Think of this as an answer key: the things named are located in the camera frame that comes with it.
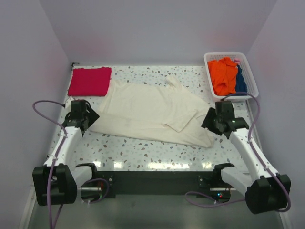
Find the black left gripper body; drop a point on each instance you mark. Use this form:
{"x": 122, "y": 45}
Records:
{"x": 85, "y": 116}

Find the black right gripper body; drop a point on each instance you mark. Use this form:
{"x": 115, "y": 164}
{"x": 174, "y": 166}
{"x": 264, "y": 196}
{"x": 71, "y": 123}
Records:
{"x": 218, "y": 119}

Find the cream white t-shirt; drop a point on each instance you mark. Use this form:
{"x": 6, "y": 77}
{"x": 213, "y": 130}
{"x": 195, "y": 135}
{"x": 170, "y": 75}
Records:
{"x": 168, "y": 113}

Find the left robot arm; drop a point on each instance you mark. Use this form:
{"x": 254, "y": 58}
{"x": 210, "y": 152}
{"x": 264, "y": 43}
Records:
{"x": 55, "y": 182}

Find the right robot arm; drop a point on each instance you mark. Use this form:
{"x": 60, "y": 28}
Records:
{"x": 265, "y": 189}

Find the blue t-shirt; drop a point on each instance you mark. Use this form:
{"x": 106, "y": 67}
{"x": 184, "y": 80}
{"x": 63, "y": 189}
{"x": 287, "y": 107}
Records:
{"x": 241, "y": 86}

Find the folded red t-shirt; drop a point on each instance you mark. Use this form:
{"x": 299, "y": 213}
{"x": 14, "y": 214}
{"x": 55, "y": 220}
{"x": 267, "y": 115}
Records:
{"x": 90, "y": 82}

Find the white plastic laundry basket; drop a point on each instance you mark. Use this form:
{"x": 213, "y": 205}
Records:
{"x": 242, "y": 62}

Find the orange t-shirt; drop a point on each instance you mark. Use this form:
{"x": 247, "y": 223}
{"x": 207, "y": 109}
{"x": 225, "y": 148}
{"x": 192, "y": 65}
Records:
{"x": 223, "y": 75}

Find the pink garment in basket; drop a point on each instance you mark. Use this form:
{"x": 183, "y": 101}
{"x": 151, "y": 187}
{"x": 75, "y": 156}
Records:
{"x": 237, "y": 60}

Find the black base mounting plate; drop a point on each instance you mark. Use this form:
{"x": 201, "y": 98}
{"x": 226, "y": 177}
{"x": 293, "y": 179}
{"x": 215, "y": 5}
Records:
{"x": 158, "y": 182}

